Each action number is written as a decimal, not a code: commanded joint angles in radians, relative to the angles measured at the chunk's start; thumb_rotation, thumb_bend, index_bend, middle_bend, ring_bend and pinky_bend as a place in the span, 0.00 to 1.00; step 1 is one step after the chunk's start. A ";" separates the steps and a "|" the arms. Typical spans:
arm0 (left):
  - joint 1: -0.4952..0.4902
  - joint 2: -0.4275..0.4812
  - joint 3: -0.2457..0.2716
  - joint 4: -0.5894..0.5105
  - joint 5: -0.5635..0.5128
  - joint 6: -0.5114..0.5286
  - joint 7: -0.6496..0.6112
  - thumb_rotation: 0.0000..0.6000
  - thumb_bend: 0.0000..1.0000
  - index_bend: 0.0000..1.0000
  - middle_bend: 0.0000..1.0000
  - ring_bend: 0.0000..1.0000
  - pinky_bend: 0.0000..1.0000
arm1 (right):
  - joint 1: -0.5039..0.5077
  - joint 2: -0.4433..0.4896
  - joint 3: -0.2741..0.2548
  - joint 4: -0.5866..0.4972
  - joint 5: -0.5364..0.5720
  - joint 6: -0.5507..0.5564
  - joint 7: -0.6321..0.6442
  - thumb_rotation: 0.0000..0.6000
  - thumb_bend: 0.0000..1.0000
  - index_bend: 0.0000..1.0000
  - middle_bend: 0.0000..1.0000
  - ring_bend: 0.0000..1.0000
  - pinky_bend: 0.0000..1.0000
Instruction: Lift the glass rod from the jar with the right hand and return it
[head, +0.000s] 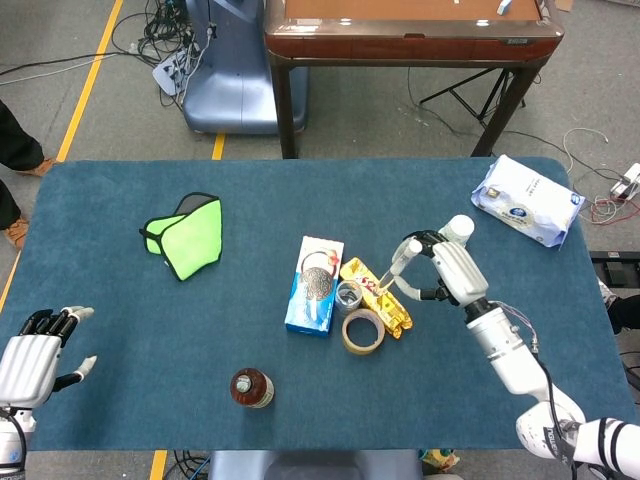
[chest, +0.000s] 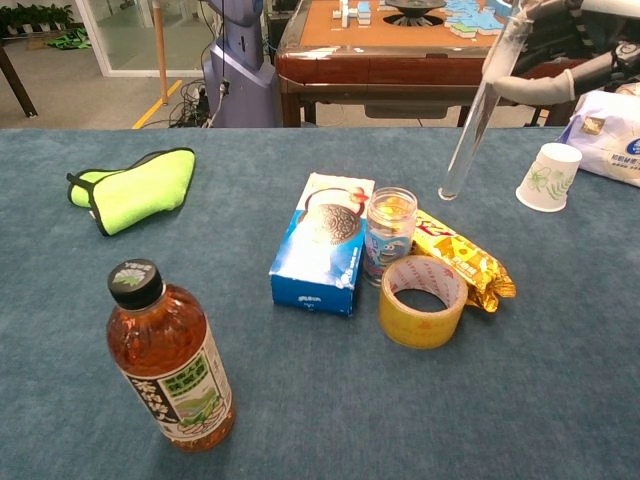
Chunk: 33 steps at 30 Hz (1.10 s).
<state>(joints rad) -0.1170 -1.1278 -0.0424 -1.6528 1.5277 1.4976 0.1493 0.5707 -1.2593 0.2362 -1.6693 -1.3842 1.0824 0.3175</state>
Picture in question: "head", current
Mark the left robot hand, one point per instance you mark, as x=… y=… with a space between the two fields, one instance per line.
x=27 y=367

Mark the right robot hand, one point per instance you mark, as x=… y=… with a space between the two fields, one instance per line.
x=460 y=272

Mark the clear plastic tube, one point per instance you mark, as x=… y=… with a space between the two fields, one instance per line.
x=399 y=266

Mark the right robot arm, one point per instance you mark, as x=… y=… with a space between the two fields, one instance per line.
x=510 y=350

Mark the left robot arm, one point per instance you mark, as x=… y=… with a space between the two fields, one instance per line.
x=10 y=445

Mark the gold snack packet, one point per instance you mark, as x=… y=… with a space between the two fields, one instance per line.
x=387 y=307

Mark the white tissue pack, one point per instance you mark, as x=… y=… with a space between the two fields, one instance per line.
x=530 y=200

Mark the clear jar with cartoon label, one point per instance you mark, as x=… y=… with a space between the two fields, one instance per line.
x=349 y=296

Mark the yellow tape roll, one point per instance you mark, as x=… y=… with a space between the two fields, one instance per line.
x=350 y=342

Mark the brown shoe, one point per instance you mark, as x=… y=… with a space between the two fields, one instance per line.
x=42 y=167
x=17 y=231

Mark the blue cookie box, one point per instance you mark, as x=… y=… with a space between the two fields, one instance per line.
x=312 y=290

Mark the black foot pedal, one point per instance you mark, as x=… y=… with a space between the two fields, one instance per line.
x=617 y=267

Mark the black trouser leg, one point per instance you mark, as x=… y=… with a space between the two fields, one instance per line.
x=17 y=140
x=6 y=205

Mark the black and white shoe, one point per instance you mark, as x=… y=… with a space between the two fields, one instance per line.
x=622 y=310

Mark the black tripod legs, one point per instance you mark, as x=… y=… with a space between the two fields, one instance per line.
x=475 y=95

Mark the white socket with plugs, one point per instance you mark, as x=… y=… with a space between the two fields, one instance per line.
x=627 y=182

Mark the green microfibre cloth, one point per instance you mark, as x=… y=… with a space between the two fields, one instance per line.
x=192 y=240

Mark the brown tea bottle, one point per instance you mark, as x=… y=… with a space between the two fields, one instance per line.
x=252 y=389

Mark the brown mahjong table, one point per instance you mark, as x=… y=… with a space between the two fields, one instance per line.
x=415 y=45

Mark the blue-grey robot torso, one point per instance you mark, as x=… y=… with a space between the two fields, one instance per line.
x=315 y=465

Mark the single white-blue mahjong tile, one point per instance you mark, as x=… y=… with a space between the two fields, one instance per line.
x=505 y=6

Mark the white power strip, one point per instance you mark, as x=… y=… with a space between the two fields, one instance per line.
x=172 y=72

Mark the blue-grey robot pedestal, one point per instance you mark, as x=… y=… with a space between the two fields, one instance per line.
x=235 y=80

